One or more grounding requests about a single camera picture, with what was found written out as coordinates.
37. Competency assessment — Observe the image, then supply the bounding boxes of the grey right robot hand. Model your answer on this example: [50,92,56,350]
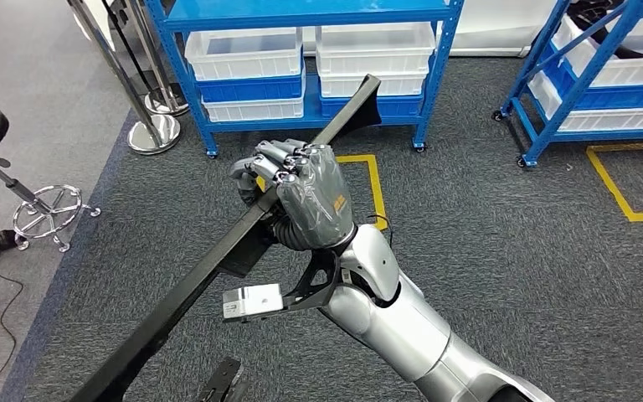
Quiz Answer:
[229,138,358,252]

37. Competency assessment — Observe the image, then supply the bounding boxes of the long black plastic part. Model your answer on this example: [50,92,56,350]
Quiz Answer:
[68,73,383,402]

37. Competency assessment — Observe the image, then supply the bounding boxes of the blue metal shelf rack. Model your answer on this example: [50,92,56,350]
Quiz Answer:
[143,0,466,160]

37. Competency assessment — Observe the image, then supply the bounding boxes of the blue wheeled shelf rack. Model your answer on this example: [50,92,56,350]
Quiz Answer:
[491,0,643,168]

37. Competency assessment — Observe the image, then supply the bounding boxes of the yellow floor tape square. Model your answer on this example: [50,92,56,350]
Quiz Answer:
[255,154,390,231]

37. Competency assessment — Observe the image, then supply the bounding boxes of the black plastic trim pieces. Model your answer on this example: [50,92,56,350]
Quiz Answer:
[568,0,643,59]

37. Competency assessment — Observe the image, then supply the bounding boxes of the black right wrist camera bracket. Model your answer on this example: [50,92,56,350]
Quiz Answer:
[280,250,342,312]

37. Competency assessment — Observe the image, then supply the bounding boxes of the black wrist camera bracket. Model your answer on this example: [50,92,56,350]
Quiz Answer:
[280,250,342,312]
[196,358,250,402]

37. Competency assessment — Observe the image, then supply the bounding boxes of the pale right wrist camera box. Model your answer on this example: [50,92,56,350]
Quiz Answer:
[222,284,285,324]

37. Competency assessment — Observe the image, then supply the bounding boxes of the black left wrist camera bracket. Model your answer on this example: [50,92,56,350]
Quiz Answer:
[196,358,250,402]

